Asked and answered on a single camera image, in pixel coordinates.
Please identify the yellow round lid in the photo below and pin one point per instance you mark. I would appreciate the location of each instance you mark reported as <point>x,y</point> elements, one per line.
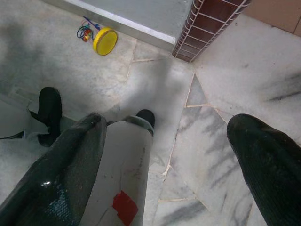
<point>105,42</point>

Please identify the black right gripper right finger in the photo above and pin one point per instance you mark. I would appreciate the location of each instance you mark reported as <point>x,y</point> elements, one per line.
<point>270,164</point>

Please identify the silver robot leg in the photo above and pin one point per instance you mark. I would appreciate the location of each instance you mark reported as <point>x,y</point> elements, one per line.
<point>11,117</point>
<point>127,155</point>

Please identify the red tape patch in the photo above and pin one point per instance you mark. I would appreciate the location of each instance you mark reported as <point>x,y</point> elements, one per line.
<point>124,206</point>

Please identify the black robot foot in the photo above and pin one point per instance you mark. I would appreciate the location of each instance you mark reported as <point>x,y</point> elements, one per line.
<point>50,110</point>
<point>146,115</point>

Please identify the grey concrete step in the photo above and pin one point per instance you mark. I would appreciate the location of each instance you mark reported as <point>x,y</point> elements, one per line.
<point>131,16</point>

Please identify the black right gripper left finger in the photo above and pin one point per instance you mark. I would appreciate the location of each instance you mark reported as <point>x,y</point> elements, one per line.
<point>54,179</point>

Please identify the red brick pillar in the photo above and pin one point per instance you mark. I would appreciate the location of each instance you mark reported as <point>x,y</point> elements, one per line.
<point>202,26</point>

